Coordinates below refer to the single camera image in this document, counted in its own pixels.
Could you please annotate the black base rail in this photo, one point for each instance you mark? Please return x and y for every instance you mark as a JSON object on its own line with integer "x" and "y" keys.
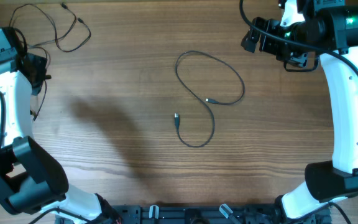
{"x": 248, "y": 214}

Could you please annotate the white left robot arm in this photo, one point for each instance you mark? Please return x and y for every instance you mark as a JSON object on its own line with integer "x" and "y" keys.
{"x": 31, "y": 180}

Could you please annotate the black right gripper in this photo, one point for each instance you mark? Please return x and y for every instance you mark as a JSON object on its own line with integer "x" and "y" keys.
{"x": 266, "y": 45}

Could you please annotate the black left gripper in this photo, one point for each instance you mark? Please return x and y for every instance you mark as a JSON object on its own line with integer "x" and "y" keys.
{"x": 41, "y": 62}

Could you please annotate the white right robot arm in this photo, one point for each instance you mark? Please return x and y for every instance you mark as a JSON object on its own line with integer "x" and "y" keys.
{"x": 330, "y": 30}

